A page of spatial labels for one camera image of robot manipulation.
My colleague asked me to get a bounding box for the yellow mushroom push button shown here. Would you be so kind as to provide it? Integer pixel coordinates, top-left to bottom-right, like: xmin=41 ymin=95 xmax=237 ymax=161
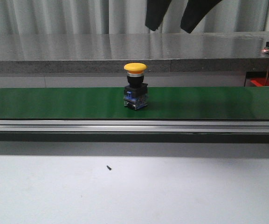
xmin=123 ymin=63 xmax=148 ymax=111

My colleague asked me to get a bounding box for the green conveyor belt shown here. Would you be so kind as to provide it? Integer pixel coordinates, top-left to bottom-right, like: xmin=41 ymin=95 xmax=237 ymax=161
xmin=0 ymin=87 xmax=269 ymax=120

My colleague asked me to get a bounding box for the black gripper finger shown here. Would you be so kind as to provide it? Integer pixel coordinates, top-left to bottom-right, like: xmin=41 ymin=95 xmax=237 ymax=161
xmin=180 ymin=0 xmax=221 ymax=33
xmin=145 ymin=0 xmax=171 ymax=31

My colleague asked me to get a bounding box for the aluminium conveyor frame rail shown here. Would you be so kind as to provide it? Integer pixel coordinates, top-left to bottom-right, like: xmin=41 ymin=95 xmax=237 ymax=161
xmin=0 ymin=119 xmax=269 ymax=147

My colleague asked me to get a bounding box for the grey stone counter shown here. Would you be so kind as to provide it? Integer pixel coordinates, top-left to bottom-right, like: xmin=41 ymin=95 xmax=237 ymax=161
xmin=0 ymin=32 xmax=269 ymax=74

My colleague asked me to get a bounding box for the grey curtain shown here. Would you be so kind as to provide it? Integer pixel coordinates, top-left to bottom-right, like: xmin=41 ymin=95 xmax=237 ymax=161
xmin=0 ymin=0 xmax=269 ymax=35

